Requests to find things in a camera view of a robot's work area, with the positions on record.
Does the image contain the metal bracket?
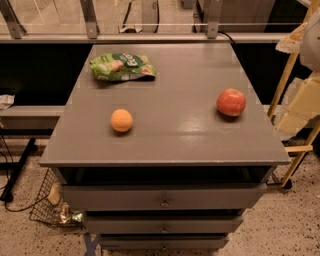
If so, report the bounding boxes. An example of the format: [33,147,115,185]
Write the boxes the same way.
[0,0,27,39]
[80,0,100,39]
[206,0,223,39]

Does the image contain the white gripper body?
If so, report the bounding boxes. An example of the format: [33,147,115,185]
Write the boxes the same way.
[287,72,320,121]

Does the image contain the black desk leg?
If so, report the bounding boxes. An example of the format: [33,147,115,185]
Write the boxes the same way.
[0,138,35,203]

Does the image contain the right metal bracket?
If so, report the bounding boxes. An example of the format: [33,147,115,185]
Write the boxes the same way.
[206,0,223,39]

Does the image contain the black floor cable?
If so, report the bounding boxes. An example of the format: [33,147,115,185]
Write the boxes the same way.
[0,134,51,213]

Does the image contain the wire mesh basket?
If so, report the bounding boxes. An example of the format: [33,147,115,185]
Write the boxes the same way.
[29,169,83,228]

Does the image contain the bottom grey drawer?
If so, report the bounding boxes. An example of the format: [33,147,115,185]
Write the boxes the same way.
[98,236,228,251]

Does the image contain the left metal bracket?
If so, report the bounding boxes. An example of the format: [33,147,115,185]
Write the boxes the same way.
[0,0,27,39]

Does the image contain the middle grey drawer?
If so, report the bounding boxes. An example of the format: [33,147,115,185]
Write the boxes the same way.
[85,216,243,234]

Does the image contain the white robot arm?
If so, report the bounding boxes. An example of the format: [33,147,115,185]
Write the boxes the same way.
[274,9,320,141]

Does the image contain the crumpled snack wrappers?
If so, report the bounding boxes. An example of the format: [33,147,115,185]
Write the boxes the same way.
[47,194,83,226]

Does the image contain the green rice chip bag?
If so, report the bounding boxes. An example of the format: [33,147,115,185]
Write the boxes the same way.
[89,53,156,82]

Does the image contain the top grey drawer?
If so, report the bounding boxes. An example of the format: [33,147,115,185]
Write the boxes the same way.
[63,183,267,211]

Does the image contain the orange fruit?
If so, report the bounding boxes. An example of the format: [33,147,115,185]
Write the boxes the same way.
[110,109,133,132]

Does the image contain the grey drawer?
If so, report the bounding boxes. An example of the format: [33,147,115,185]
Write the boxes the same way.
[98,236,228,251]
[85,216,243,234]
[63,183,267,211]

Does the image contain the red apple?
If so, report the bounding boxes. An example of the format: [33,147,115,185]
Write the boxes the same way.
[216,88,246,117]

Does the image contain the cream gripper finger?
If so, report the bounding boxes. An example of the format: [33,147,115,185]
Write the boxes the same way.
[275,22,307,54]
[274,110,312,137]

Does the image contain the white paper scrap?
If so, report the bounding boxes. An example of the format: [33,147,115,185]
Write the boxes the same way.
[0,94,15,110]

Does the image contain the middle metal bracket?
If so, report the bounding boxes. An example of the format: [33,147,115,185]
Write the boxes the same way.
[80,0,100,39]

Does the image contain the grey metal rail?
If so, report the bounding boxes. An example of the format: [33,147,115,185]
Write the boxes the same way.
[0,33,288,44]

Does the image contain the grey drawer cabinet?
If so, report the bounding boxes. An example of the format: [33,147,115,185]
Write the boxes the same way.
[41,44,289,238]

